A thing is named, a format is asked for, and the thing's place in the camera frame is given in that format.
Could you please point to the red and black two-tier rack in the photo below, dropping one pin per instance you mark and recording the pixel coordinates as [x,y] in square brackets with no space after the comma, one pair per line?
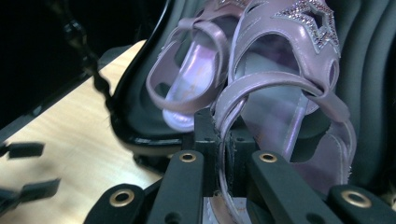
[137,102]

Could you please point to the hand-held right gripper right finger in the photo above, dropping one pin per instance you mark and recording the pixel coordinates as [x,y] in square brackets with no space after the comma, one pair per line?
[241,165]

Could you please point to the lilac child sandal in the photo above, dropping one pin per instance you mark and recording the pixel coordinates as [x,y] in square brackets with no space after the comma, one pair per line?
[190,81]
[280,81]

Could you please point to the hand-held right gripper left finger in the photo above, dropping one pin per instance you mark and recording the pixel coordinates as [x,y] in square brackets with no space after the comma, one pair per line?
[208,137]

